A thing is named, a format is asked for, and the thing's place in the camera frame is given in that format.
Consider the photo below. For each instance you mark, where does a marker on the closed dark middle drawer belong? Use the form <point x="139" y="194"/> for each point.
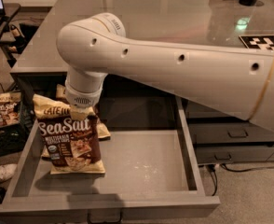
<point x="220" y="133"/>

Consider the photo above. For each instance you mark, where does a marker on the open grey top drawer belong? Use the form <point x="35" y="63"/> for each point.
<point x="151" y="172"/>

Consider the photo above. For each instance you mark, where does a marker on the black plastic crate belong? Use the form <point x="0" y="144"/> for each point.
<point x="15" y="125"/>

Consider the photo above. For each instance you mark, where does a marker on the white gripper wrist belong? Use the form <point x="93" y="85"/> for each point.
<point x="82" y="98"/>

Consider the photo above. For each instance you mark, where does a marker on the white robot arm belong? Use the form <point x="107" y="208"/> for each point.
<point x="238" y="82"/>

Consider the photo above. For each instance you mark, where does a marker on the closed dark drawer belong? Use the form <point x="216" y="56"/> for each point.
<point x="209" y="155"/>
<point x="220" y="133"/>
<point x="197" y="111"/>

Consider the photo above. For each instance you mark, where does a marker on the black white marker tag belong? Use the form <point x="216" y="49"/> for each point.
<point x="264" y="42"/>

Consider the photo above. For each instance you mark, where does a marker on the closed dark lower drawer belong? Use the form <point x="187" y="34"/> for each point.
<point x="209" y="155"/>

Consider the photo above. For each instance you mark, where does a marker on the closed dark upper right drawer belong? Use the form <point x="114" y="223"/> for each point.
<point x="197" y="111"/>

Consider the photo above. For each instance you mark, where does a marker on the white shoe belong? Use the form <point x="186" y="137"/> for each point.
<point x="7" y="171"/>

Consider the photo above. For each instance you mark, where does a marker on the brown chip bag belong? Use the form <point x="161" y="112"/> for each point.
<point x="72" y="144"/>
<point x="60" y="96"/>

